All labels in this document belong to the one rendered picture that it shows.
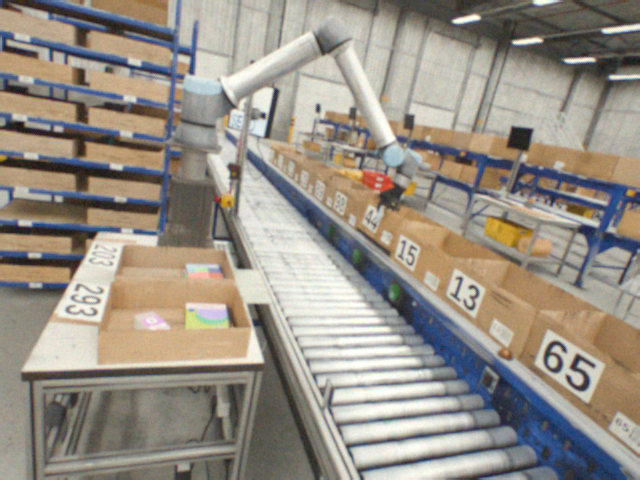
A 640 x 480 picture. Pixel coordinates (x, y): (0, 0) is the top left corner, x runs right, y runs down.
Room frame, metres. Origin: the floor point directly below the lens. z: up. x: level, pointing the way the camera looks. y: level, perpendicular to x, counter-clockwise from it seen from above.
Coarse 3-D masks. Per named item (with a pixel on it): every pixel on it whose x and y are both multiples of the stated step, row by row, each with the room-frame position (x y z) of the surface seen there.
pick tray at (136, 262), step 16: (128, 256) 1.36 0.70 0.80; (144, 256) 1.38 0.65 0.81; (160, 256) 1.41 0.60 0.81; (176, 256) 1.43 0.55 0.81; (192, 256) 1.46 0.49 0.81; (208, 256) 1.48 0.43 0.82; (224, 256) 1.49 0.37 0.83; (128, 272) 1.32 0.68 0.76; (144, 272) 1.34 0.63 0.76; (160, 272) 1.37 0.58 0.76; (176, 272) 1.40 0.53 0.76; (224, 272) 1.44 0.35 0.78
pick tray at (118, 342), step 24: (120, 288) 1.07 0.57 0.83; (144, 288) 1.10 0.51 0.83; (168, 288) 1.13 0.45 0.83; (192, 288) 1.16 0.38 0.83; (216, 288) 1.19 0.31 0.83; (120, 312) 1.05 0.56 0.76; (144, 312) 1.08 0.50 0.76; (168, 312) 1.10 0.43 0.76; (240, 312) 1.10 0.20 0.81; (120, 336) 0.83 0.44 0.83; (144, 336) 0.85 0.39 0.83; (168, 336) 0.87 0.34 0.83; (192, 336) 0.90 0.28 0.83; (216, 336) 0.92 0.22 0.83; (240, 336) 0.95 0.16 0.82; (120, 360) 0.83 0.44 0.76; (144, 360) 0.85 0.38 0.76; (168, 360) 0.88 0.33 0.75; (192, 360) 0.90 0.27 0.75
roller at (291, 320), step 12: (288, 324) 1.22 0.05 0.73; (300, 324) 1.24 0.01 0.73; (312, 324) 1.26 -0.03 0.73; (324, 324) 1.27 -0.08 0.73; (336, 324) 1.29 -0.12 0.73; (348, 324) 1.31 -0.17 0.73; (360, 324) 1.33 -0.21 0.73; (372, 324) 1.35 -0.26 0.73; (384, 324) 1.37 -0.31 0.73; (396, 324) 1.39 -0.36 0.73
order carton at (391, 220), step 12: (372, 204) 2.03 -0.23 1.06; (360, 216) 2.09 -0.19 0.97; (384, 216) 1.88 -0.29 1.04; (396, 216) 1.80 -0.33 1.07; (408, 216) 2.20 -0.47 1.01; (420, 216) 2.11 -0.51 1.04; (360, 228) 2.05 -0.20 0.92; (384, 228) 1.85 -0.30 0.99; (396, 228) 1.77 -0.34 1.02; (420, 228) 1.78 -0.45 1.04; (444, 228) 1.91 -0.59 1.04
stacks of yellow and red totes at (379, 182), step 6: (348, 174) 8.08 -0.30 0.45; (354, 174) 7.76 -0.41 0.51; (360, 174) 8.41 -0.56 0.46; (366, 174) 7.45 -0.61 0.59; (372, 174) 7.73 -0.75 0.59; (378, 174) 7.78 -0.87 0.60; (360, 180) 7.77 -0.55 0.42; (366, 180) 7.38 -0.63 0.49; (372, 180) 7.17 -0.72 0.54; (378, 180) 7.11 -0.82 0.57; (384, 180) 7.16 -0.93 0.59; (390, 180) 7.18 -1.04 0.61; (372, 186) 7.13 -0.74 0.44; (378, 186) 7.12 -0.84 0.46; (384, 186) 7.17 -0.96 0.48; (390, 186) 7.20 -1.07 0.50; (378, 192) 7.13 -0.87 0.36
